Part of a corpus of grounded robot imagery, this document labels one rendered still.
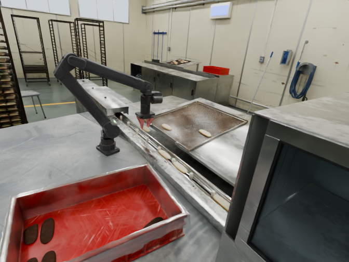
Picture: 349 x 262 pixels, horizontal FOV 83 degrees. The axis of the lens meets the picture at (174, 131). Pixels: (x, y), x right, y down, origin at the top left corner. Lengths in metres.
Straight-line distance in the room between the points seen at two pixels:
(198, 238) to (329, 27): 4.19
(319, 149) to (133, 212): 0.64
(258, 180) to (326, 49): 4.15
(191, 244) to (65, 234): 0.40
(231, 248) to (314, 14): 4.39
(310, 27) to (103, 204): 4.39
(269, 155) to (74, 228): 0.64
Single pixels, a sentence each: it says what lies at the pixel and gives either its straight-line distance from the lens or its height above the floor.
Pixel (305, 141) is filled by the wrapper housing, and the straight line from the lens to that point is 0.34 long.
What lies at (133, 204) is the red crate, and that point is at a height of 0.82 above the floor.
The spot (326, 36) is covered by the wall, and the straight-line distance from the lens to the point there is 4.51.
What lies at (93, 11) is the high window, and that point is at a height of 2.22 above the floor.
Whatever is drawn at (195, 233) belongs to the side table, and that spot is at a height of 0.82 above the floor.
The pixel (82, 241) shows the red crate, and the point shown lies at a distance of 0.75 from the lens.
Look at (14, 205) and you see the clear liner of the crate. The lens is 0.80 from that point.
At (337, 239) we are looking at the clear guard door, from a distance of 0.39.
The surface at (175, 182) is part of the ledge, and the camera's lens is 0.88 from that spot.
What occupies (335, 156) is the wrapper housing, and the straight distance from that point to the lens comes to 0.33.
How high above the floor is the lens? 1.40
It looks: 24 degrees down
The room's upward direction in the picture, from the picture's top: 5 degrees clockwise
